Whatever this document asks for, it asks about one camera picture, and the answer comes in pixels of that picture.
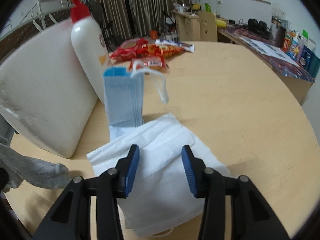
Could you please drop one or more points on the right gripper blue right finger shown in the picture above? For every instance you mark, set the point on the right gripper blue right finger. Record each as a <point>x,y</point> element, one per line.
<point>191,169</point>

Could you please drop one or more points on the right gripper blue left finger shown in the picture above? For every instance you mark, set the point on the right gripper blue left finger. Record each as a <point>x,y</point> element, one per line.
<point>132,161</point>

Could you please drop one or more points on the white tissue paper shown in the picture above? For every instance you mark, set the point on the white tissue paper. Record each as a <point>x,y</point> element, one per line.
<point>160,199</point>

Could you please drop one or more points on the blue face mask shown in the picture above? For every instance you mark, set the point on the blue face mask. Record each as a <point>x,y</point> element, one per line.
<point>124,95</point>

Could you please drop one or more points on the grey sock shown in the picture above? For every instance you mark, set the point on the grey sock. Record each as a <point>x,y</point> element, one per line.
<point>36,172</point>

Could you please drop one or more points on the red snack packets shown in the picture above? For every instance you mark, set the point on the red snack packets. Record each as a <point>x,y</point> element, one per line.
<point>152,55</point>

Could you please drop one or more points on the white foam box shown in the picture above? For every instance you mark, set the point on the white foam box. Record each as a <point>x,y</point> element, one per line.
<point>45,94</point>

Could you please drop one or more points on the orange box on floor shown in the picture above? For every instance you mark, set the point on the orange box on floor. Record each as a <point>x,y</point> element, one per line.
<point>153,34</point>

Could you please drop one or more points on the white red pump bottle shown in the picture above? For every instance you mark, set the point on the white red pump bottle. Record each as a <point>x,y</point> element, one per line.
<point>89,45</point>

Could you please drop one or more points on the black folding chair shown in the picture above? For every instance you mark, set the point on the black folding chair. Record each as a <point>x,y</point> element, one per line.
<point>98,12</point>

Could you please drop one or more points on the wooden chair smiley back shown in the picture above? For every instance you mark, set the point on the wooden chair smiley back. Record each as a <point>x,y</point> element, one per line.
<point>208,26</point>

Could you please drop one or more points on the printed paper sheet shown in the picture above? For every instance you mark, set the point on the printed paper sheet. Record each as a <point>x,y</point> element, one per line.
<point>268,50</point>

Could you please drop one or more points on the patterned cloth covered desk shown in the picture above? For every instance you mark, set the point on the patterned cloth covered desk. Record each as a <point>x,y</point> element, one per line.
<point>295,77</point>

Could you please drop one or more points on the light wooden desk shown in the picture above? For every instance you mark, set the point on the light wooden desk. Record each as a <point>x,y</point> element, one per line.
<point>188,26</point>

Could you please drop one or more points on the black headphones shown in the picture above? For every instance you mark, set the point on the black headphones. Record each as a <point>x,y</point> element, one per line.
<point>258,27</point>

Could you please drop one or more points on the green spray bottle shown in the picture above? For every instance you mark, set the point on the green spray bottle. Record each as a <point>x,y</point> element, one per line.
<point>207,7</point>

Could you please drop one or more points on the toiletry bottles group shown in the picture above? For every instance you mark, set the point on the toiletry bottles group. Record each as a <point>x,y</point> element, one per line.
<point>302,50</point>

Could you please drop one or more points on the steel thermos bottle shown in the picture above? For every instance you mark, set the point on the steel thermos bottle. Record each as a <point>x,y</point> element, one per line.
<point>278,30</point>

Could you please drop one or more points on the brown right curtain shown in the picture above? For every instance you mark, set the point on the brown right curtain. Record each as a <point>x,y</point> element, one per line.
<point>160,5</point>

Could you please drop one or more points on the white metal bunk bed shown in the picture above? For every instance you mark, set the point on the white metal bunk bed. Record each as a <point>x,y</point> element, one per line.
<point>13,39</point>

